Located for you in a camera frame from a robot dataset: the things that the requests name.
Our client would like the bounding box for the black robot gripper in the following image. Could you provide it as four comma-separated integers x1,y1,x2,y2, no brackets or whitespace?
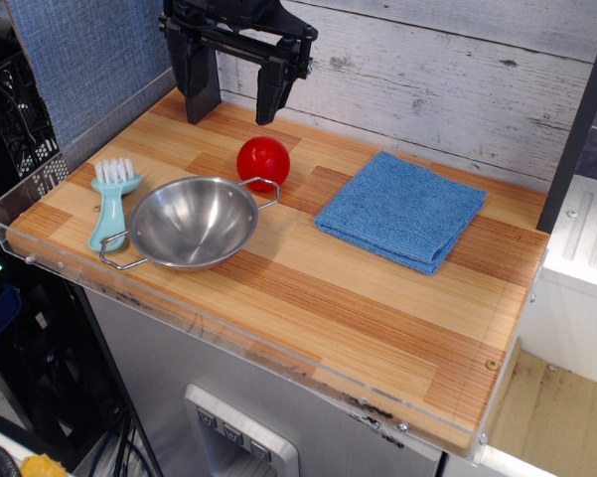
159,1,318,125

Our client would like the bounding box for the light blue scrub brush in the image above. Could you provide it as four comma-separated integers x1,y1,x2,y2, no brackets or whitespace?
87,158,141,252

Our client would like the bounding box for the folded blue cloth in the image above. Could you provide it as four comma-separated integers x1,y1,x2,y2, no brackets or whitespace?
315,151,487,276

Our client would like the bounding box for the red ball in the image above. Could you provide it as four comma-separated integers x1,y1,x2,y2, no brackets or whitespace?
236,136,290,186

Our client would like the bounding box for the black plastic crate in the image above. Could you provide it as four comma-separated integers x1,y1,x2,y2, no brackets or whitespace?
0,53,60,178

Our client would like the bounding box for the clear acrylic table guard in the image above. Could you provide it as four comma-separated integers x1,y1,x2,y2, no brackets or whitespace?
0,152,547,457

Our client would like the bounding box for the grey dispenser button panel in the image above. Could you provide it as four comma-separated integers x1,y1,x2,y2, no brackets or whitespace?
184,384,300,476

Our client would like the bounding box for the stainless steel toy fridge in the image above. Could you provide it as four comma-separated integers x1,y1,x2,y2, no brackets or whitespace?
85,291,443,476

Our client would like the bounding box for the white ribbed side unit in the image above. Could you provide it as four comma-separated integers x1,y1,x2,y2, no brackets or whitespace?
518,176,597,382

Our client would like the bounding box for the yellow object at corner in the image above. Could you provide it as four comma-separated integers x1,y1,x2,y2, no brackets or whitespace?
20,454,69,477

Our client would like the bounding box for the dark grey left post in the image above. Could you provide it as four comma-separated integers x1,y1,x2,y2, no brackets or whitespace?
185,45,222,124

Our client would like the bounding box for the dark grey post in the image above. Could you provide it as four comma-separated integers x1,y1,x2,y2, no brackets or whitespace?
536,56,597,234
185,45,222,124

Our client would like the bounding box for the stainless steel two-handled bowl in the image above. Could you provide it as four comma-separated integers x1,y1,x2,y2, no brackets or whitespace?
99,176,280,271

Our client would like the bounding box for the dark grey right post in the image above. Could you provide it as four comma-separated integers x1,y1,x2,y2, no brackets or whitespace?
536,56,597,234

